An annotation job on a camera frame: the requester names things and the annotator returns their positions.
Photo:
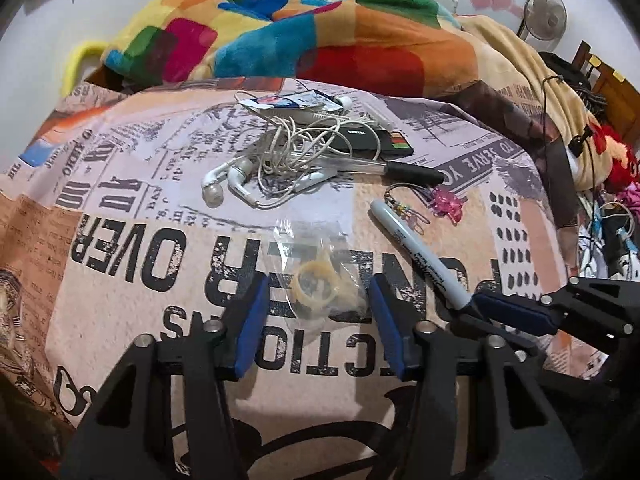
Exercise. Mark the clear pen with black cap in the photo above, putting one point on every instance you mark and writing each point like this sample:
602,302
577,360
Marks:
415,172

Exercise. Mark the black box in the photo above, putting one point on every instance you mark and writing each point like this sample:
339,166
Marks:
360,140

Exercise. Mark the grey permanent marker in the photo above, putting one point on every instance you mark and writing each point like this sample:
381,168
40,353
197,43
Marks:
415,247

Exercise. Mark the newspaper print bed sheet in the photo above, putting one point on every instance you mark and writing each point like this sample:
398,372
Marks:
150,220

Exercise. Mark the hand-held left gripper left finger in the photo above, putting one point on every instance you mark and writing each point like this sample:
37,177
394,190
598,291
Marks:
252,320

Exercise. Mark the red plush toy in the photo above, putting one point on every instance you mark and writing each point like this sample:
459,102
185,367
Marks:
622,160

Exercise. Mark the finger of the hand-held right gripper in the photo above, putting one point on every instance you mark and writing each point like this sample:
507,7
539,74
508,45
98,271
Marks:
515,315
500,335

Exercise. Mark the white electric fan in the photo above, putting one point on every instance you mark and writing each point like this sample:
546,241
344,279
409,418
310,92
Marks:
544,14

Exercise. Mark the white and blue foil wrapper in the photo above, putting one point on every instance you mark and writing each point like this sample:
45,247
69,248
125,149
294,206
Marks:
280,102

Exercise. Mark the wooden chair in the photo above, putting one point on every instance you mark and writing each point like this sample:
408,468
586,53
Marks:
607,77

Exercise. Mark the beige blanket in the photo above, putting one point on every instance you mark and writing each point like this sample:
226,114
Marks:
515,60

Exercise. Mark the multicoloured fleece blanket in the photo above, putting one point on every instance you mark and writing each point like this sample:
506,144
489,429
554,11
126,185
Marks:
300,35

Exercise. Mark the dark cloth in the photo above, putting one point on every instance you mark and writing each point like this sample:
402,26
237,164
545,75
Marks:
565,67

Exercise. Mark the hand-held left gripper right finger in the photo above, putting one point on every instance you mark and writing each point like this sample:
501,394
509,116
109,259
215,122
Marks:
387,325

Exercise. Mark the white earphones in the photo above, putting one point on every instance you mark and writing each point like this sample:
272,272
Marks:
240,180

